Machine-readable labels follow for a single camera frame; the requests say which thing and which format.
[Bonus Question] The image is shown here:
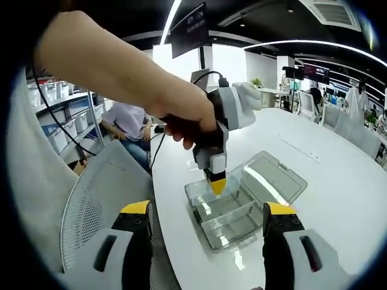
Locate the person's left hand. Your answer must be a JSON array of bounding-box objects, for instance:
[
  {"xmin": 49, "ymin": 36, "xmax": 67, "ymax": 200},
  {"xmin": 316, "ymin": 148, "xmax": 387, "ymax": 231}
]
[{"xmin": 151, "ymin": 80, "xmax": 225, "ymax": 151}]

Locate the metal rack with white bins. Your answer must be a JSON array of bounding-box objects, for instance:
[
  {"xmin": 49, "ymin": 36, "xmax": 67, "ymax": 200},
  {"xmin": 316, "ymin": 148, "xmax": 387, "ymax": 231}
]
[{"xmin": 27, "ymin": 77, "xmax": 107, "ymax": 158}]

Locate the clear plastic compartment box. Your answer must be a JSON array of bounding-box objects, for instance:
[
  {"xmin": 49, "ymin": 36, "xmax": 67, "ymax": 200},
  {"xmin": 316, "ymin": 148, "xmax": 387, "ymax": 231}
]
[{"xmin": 184, "ymin": 150, "xmax": 308, "ymax": 251}]

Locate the grey laptop on stand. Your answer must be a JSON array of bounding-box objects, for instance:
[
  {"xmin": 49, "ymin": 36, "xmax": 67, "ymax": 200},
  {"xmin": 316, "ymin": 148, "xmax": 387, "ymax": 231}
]
[{"xmin": 190, "ymin": 68, "xmax": 211, "ymax": 91}]

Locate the red-lit display screen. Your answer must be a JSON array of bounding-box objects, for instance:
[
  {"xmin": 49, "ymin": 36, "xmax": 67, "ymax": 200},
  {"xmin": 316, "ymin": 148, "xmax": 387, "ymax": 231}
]
[{"xmin": 303, "ymin": 63, "xmax": 330, "ymax": 81}]

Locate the grey mesh office chair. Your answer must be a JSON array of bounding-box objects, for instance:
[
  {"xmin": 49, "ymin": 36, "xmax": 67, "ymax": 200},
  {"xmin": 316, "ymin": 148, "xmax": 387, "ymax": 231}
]
[{"xmin": 59, "ymin": 140, "xmax": 182, "ymax": 290}]

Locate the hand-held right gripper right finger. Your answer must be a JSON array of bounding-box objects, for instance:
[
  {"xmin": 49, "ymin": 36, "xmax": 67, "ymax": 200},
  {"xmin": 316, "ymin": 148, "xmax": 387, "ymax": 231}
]
[{"xmin": 261, "ymin": 201, "xmax": 349, "ymax": 290}]

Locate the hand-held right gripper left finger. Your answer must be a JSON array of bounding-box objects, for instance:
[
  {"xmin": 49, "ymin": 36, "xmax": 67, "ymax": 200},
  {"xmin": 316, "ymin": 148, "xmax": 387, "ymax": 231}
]
[{"xmin": 57, "ymin": 199, "xmax": 154, "ymax": 290}]

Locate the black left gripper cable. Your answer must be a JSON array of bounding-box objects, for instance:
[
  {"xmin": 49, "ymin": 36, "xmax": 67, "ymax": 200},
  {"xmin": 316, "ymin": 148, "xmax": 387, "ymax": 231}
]
[{"xmin": 193, "ymin": 70, "xmax": 230, "ymax": 89}]

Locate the white mesh office chair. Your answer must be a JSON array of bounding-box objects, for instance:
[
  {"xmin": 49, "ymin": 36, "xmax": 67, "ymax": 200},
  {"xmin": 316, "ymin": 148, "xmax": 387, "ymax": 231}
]
[{"xmin": 298, "ymin": 90, "xmax": 324, "ymax": 121}]

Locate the thin black body cable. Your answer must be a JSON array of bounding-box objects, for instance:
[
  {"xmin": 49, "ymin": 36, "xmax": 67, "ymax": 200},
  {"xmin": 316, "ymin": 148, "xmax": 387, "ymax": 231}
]
[{"xmin": 31, "ymin": 65, "xmax": 98, "ymax": 158}]

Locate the hanging dark screen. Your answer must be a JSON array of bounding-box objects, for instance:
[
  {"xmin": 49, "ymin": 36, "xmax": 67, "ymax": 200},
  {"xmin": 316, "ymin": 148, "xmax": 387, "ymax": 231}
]
[{"xmin": 170, "ymin": 2, "xmax": 209, "ymax": 60}]

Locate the ceiling air vent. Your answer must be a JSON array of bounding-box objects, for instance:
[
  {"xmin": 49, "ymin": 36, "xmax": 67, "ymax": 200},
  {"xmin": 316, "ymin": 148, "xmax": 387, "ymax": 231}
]
[{"xmin": 305, "ymin": 0, "xmax": 362, "ymax": 31}]

